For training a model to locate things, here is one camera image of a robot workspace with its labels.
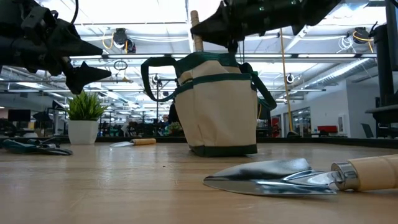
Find small green potted plant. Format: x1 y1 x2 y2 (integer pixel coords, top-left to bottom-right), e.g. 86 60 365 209
65 90 108 146

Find grey side table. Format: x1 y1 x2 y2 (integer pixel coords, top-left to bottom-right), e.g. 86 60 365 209
364 105 398 139

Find yellow hanging cable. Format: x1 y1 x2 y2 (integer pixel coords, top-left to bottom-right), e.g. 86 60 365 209
279 27 300 138

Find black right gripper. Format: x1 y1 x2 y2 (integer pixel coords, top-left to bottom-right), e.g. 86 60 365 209
190 0 301 48

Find wide trowel wooden handle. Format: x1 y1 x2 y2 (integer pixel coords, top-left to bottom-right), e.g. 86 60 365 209
202 154 398 197

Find black aluminium table frame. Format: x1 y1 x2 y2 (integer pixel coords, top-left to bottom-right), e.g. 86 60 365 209
0 135 398 149

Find narrow trowel wooden handle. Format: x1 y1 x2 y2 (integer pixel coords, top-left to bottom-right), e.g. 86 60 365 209
109 138 157 149

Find red topped cabinet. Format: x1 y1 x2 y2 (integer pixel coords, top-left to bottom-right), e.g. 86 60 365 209
317 124 338 135

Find green handled pruning shears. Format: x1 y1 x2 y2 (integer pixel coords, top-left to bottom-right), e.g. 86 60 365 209
0 138 74 157

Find cream green canvas gardening bag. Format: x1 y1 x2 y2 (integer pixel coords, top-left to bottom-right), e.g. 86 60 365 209
140 51 278 158

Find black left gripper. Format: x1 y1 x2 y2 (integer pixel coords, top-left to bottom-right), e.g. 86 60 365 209
17 5 112 95

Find hand cultivator wooden handle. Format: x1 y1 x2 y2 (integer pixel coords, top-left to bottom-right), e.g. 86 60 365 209
190 9 205 53

